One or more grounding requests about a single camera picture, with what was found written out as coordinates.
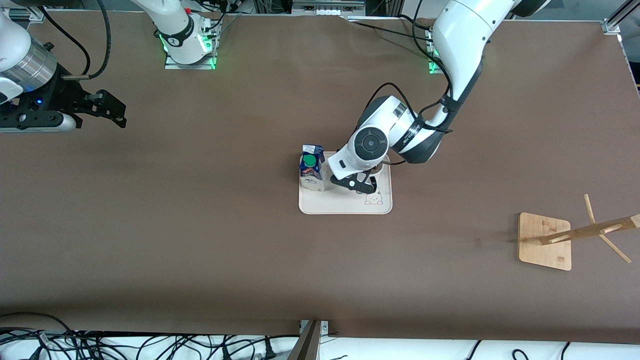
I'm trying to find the blue white milk carton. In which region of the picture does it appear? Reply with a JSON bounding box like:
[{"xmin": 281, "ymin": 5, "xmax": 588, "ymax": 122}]
[{"xmin": 299, "ymin": 144, "xmax": 327, "ymax": 193}]

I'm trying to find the cream rabbit print tray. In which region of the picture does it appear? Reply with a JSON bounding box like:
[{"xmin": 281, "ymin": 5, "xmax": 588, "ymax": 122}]
[{"xmin": 298, "ymin": 151, "xmax": 393, "ymax": 215}]

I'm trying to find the brown table cover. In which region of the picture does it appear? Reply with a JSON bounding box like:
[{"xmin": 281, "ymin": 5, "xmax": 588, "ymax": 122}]
[{"xmin": 0, "ymin": 10, "xmax": 640, "ymax": 346}]

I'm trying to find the grey metal box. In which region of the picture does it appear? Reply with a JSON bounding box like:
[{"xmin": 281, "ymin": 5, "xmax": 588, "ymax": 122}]
[{"xmin": 291, "ymin": 0, "xmax": 367, "ymax": 17}]

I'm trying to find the wooden mug stand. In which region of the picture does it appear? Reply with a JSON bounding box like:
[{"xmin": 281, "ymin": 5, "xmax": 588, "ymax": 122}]
[{"xmin": 517, "ymin": 194, "xmax": 640, "ymax": 271}]

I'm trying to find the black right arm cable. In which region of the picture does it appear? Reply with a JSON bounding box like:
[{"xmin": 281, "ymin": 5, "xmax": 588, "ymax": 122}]
[{"xmin": 42, "ymin": 0, "xmax": 111, "ymax": 81}]

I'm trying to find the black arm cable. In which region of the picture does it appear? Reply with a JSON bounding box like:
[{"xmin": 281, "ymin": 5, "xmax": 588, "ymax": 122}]
[
  {"xmin": 369, "ymin": 0, "xmax": 453, "ymax": 166},
  {"xmin": 42, "ymin": 0, "xmax": 111, "ymax": 81}
]

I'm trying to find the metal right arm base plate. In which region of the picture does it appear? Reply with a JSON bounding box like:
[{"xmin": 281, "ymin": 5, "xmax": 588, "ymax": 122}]
[{"xmin": 164, "ymin": 47, "xmax": 218, "ymax": 71}]

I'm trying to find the aluminium frame profile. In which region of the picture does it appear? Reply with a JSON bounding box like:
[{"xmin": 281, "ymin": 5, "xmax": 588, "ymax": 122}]
[
  {"xmin": 7, "ymin": 4, "xmax": 47, "ymax": 22},
  {"xmin": 601, "ymin": 0, "xmax": 640, "ymax": 36}
]

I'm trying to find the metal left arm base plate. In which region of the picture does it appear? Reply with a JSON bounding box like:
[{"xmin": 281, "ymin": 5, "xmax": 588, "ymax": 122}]
[{"xmin": 427, "ymin": 29, "xmax": 446, "ymax": 76}]

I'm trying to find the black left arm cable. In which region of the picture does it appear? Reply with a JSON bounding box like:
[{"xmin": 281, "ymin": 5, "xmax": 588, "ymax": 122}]
[{"xmin": 369, "ymin": 0, "xmax": 453, "ymax": 166}]

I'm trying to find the small metal bracket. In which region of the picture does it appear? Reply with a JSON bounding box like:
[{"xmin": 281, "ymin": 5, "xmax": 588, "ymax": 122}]
[{"xmin": 299, "ymin": 320, "xmax": 330, "ymax": 335}]

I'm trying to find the grey metal post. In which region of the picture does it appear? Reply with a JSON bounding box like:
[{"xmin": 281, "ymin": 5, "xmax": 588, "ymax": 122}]
[{"xmin": 287, "ymin": 320, "xmax": 321, "ymax": 360}]

